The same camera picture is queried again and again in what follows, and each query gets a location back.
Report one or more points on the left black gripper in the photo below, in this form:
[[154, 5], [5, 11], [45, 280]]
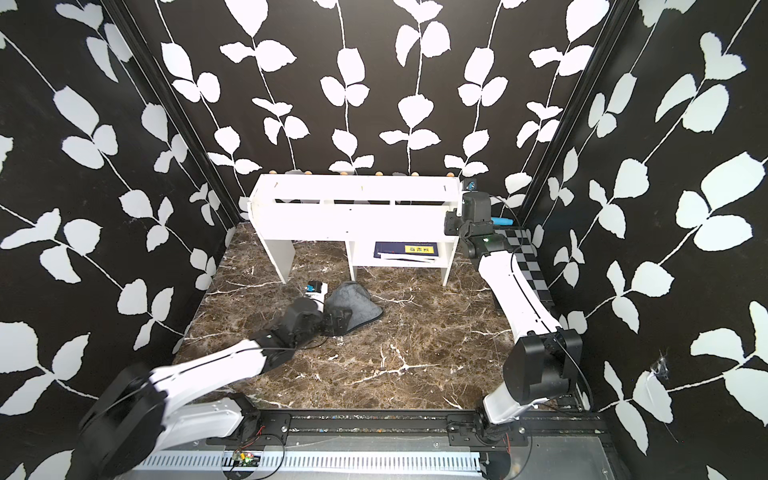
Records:
[[341, 323]]

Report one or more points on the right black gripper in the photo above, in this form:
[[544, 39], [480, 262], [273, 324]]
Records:
[[453, 218]]

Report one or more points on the grey microfibre cloth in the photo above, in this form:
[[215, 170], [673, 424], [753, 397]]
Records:
[[350, 307]]

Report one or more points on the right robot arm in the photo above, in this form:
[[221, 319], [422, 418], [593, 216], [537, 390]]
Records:
[[544, 362]]

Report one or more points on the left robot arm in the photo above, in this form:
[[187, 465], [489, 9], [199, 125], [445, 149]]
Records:
[[131, 417]]

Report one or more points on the white wooden bookshelf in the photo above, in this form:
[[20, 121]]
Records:
[[357, 210]]

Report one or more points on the dark blue book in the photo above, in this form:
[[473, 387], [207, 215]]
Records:
[[423, 252]]

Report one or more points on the black white checkerboard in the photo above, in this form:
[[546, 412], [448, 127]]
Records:
[[525, 256]]

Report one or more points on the small circuit board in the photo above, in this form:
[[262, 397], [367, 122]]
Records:
[[243, 459]]

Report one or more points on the white perforated strip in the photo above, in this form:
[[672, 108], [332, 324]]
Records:
[[445, 463]]

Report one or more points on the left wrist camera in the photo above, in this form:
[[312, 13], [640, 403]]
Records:
[[317, 291]]

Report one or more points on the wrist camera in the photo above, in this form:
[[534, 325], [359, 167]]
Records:
[[317, 291], [469, 184]]

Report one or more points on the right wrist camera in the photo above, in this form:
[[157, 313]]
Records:
[[469, 184]]

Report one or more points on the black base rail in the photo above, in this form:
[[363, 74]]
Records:
[[463, 428]]

